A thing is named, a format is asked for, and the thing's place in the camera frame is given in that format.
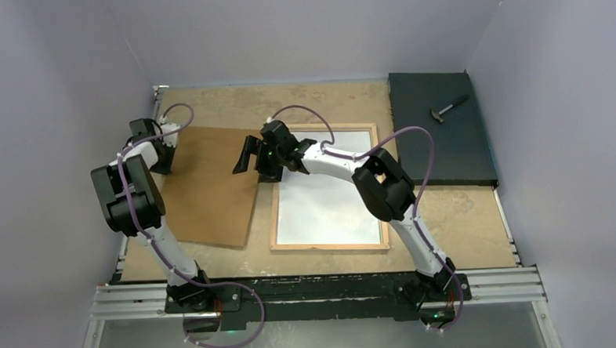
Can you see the small hammer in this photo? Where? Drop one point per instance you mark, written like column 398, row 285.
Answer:
column 438, row 115

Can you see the white wooden picture frame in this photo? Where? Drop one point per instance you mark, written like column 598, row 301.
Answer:
column 327, row 248

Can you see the black foam block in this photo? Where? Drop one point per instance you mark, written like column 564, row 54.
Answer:
column 462, row 153

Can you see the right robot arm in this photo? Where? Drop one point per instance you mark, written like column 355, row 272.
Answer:
column 385, row 188

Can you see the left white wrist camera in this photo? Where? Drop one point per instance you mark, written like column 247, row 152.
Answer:
column 169, row 131

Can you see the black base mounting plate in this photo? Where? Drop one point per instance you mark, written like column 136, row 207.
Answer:
column 402, row 296

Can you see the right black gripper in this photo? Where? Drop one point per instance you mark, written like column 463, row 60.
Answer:
column 254, row 146

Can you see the aluminium rail frame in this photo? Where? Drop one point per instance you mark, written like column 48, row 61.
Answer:
column 508, row 309

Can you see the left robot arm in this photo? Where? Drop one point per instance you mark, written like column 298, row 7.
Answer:
column 132, row 204

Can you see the printed photo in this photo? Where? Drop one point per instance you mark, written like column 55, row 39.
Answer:
column 330, row 208

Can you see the brown cardboard backing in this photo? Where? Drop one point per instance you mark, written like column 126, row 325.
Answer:
column 206, row 203

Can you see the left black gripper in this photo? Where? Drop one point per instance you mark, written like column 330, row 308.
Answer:
column 165, row 171

